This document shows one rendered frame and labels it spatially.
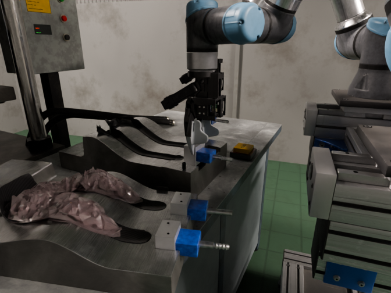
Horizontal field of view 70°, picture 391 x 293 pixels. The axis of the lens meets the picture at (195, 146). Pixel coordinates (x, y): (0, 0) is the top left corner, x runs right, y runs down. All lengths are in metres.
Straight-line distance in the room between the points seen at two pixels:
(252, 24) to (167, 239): 0.43
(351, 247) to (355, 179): 0.13
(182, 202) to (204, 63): 0.32
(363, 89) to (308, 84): 1.90
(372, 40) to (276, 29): 0.40
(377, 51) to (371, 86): 0.10
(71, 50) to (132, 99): 1.99
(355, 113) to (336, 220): 0.52
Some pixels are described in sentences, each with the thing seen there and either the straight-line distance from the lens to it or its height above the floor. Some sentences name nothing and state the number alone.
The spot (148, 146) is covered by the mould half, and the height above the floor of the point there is 0.89.
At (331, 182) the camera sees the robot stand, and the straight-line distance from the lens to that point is 0.53.
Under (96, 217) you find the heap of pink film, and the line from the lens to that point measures 0.58.
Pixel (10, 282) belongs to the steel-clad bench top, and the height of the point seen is 0.80.
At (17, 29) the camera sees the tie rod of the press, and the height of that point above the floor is 1.24.
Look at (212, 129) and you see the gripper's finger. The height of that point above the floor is 0.98.
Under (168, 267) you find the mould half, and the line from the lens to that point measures 0.50.
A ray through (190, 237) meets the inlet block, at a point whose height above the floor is 0.87.
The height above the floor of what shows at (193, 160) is 0.90.
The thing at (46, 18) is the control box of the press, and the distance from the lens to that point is 1.47.
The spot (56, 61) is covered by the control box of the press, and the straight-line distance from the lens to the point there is 1.47.
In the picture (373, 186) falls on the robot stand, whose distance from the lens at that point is 0.55.
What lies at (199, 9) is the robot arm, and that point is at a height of 1.27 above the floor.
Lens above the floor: 1.20
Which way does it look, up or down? 21 degrees down
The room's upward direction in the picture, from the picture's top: straight up
